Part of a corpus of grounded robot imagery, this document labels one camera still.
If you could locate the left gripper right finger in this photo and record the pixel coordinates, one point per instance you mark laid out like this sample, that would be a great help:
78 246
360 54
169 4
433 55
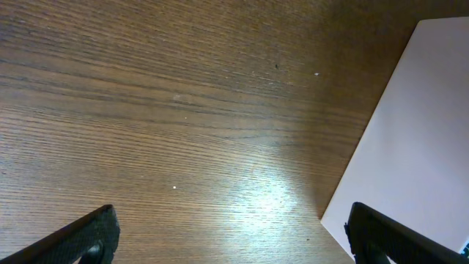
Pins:
376 238

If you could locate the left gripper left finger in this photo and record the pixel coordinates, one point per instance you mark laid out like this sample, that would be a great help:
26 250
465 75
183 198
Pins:
93 238

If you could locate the white cardboard box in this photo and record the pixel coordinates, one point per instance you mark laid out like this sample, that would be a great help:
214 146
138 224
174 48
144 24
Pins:
411 163

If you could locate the teal mouthwash bottle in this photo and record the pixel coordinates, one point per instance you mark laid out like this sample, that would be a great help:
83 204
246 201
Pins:
465 250

